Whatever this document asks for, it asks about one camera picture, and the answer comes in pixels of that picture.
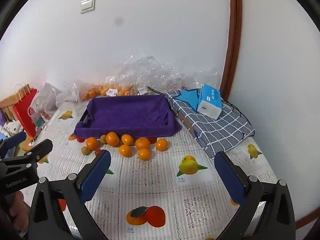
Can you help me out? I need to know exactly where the red paper bag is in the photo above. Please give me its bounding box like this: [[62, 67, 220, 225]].
[[12, 83, 40, 138]]

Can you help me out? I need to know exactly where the brown wooden door frame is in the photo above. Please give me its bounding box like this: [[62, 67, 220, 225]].
[[219, 0, 243, 100]]

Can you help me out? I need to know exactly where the grey checkered cloth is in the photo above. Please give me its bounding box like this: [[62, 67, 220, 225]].
[[165, 89, 255, 159]]

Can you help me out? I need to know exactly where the clear bag of mandarins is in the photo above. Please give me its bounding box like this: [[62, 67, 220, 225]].
[[80, 84, 133, 101]]

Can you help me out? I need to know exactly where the white light switch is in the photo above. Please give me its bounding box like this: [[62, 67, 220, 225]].
[[80, 0, 96, 14]]

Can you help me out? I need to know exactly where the white plastic bag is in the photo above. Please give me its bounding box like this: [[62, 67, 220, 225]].
[[31, 82, 63, 128]]

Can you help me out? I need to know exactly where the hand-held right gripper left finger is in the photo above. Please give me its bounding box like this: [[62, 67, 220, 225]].
[[27, 149, 112, 240]]

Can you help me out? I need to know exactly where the purple towel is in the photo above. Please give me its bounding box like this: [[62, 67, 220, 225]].
[[74, 94, 182, 139]]

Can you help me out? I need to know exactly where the black cable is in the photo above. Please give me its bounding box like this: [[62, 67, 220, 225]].
[[147, 87, 167, 96]]

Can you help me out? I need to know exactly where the blue tissue pack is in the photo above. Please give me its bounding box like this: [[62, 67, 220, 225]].
[[196, 84, 223, 119]]

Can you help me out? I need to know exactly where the crumpled clear plastic bag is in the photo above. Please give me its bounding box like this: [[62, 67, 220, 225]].
[[56, 80, 87, 104]]

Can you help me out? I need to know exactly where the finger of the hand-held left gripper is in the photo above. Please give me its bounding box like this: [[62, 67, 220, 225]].
[[0, 131, 27, 155], [24, 139, 53, 163]]

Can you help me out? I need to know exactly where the person's left hand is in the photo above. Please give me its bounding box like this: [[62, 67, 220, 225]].
[[7, 191, 30, 228]]

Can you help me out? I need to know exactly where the brown paper bag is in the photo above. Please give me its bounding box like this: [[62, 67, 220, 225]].
[[0, 94, 21, 121]]

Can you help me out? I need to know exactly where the crumpled clear plastic film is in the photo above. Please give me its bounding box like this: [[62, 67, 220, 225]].
[[105, 56, 223, 95]]

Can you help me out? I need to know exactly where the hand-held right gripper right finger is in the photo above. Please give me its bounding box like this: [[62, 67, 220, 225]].
[[214, 151, 297, 240]]

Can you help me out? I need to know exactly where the brown wooden stick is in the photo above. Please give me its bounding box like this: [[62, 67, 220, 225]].
[[178, 112, 198, 137]]

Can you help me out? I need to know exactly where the orange mandarin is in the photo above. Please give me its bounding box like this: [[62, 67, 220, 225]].
[[138, 148, 151, 161], [135, 137, 151, 151], [86, 137, 99, 150], [105, 132, 120, 147], [121, 134, 135, 146], [155, 138, 168, 152], [118, 144, 132, 157]]

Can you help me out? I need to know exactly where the fruit print tablecloth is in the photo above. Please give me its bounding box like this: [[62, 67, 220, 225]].
[[22, 100, 288, 240]]

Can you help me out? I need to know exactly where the clear bag of brown fruit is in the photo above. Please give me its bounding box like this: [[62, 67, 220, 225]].
[[131, 84, 151, 96]]

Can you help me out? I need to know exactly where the white spotted cloth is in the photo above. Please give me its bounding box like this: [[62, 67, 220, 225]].
[[0, 120, 23, 140]]

